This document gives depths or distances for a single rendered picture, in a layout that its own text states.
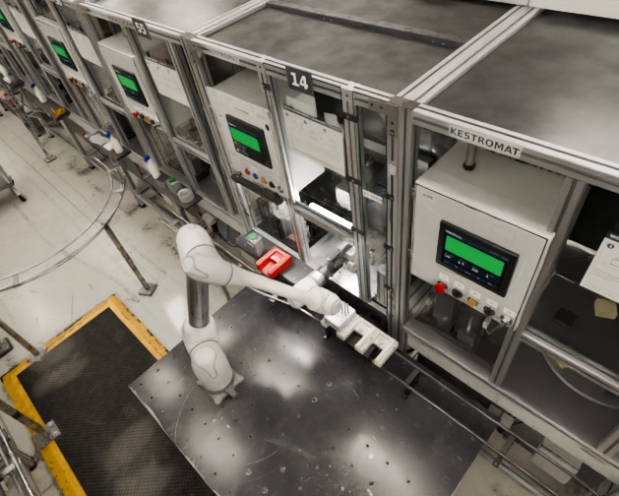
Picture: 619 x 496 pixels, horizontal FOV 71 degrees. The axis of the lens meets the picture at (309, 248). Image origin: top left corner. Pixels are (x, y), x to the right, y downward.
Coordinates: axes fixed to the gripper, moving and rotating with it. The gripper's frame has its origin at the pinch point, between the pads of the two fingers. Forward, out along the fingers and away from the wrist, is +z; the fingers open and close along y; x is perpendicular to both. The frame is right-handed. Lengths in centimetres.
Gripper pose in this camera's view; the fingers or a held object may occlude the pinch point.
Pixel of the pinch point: (346, 252)
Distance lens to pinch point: 226.4
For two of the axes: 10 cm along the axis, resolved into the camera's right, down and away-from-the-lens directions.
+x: -7.1, -4.4, 5.5
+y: -1.4, -6.8, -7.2
